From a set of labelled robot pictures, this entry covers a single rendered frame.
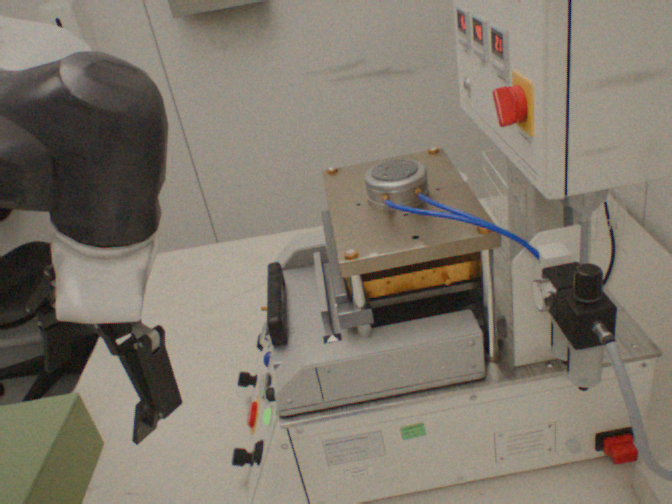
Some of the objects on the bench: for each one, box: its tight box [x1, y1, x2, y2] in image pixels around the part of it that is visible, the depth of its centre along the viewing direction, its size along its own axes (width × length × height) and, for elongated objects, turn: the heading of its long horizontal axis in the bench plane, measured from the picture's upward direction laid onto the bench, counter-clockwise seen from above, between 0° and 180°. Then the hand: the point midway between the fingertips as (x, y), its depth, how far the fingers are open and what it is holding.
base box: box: [252, 350, 655, 504], centre depth 90 cm, size 54×38×17 cm
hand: (100, 392), depth 68 cm, fingers open, 13 cm apart
